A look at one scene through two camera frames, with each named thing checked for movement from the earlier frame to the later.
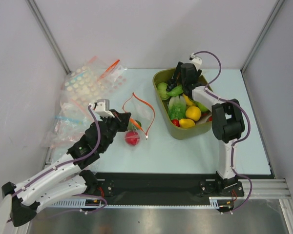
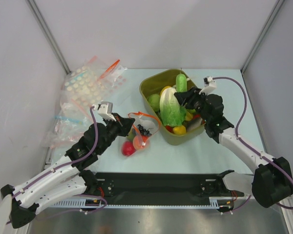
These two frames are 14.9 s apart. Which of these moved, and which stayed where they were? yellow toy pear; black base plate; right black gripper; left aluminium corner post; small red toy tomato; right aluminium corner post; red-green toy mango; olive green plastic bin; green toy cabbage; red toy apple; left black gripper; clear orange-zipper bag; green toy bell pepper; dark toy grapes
Moved: olive green plastic bin; clear orange-zipper bag; green toy bell pepper; dark toy grapes; red-green toy mango; small red toy tomato; right black gripper; yellow toy pear; red toy apple
Stayed: black base plate; left black gripper; green toy cabbage; right aluminium corner post; left aluminium corner post
